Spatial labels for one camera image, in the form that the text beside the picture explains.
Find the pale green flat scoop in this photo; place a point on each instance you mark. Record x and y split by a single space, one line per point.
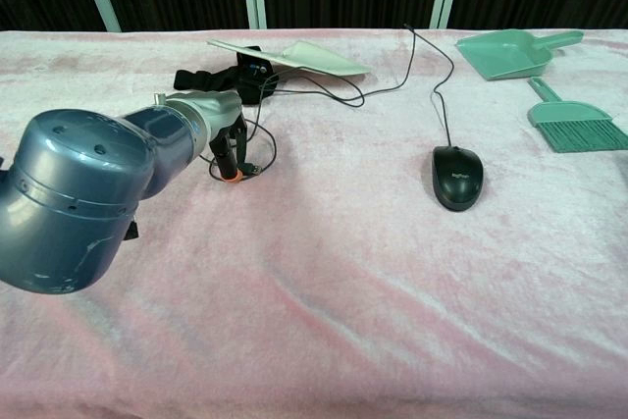
314 58

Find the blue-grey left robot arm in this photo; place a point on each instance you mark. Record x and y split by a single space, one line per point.
73 183

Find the black computer mouse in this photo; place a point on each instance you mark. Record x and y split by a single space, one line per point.
456 178

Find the green plastic dustpan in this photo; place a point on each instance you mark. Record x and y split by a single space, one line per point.
500 53

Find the pink fluffy table cloth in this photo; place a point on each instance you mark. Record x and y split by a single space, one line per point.
343 291

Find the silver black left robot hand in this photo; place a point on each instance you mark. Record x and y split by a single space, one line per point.
218 107

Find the green hand brush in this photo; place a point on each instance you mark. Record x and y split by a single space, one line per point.
569 127

